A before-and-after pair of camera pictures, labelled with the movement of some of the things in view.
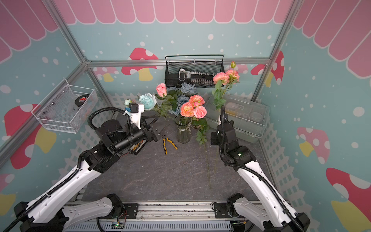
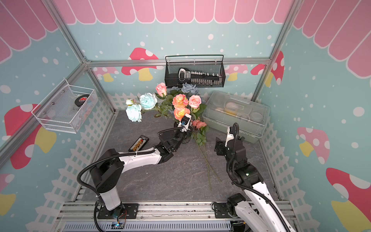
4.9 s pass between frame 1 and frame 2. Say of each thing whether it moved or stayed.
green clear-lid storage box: stayed
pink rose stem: stayed
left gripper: moved
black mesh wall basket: stayed
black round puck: stayed
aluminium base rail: stayed
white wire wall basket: stayed
